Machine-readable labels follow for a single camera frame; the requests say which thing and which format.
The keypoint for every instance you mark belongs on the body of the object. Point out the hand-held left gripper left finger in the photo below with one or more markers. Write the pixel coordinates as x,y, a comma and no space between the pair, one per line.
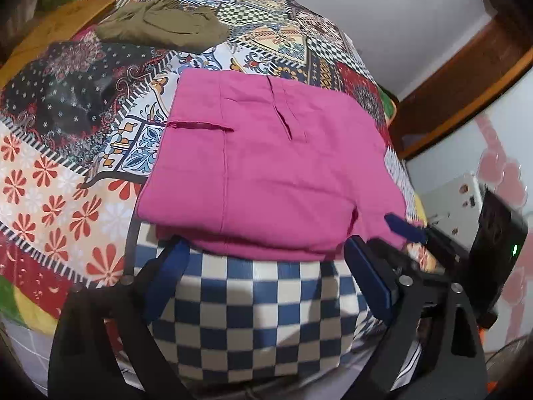
166,275

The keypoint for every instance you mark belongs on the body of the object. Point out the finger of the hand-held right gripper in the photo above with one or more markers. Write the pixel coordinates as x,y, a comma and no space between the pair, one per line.
404,227
399,254

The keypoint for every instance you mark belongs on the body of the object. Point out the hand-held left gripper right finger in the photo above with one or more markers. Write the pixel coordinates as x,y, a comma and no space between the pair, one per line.
370,279

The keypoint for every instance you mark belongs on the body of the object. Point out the pink pants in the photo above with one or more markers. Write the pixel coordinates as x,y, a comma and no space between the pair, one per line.
270,166

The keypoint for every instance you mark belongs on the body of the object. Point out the olive green pants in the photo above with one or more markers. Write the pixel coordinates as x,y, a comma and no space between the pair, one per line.
175,25

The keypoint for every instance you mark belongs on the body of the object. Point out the patchwork printed blanket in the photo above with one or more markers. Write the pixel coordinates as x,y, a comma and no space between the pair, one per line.
54,175

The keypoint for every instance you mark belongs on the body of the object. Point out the wooden lap desk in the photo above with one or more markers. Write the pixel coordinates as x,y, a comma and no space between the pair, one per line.
46,33

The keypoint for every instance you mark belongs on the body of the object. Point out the white wall socket box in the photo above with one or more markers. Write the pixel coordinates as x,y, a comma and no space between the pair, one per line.
449,200

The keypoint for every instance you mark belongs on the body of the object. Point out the pink heart wall decal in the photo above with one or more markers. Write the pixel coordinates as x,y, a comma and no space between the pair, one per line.
499,166

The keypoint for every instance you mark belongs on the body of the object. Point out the wooden door frame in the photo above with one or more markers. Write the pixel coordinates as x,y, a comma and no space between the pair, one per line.
458,91

